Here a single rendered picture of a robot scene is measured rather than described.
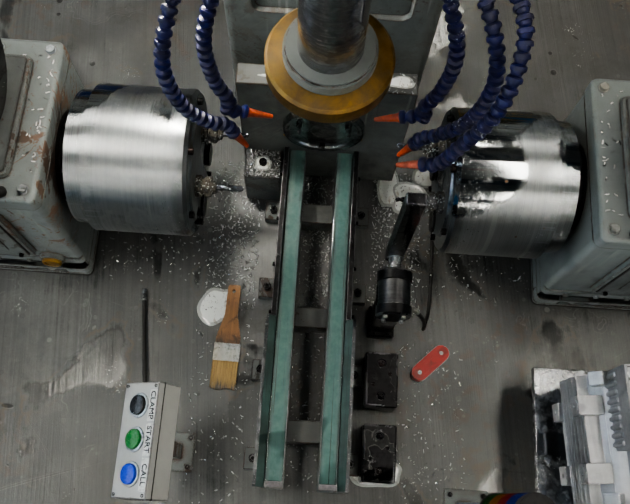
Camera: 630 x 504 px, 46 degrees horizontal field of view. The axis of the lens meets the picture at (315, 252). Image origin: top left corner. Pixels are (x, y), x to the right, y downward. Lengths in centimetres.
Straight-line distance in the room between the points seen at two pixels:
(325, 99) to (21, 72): 52
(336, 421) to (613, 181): 59
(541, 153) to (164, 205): 60
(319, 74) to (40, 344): 80
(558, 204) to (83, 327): 89
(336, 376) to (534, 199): 45
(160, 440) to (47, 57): 63
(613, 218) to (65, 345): 100
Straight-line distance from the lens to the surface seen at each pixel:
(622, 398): 120
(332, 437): 130
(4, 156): 124
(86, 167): 122
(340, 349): 132
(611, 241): 122
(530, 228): 124
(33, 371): 152
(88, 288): 152
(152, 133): 120
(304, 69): 101
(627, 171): 126
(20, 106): 127
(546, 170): 123
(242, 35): 136
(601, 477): 123
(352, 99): 102
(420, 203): 106
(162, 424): 117
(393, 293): 123
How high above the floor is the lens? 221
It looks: 71 degrees down
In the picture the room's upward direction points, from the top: 5 degrees clockwise
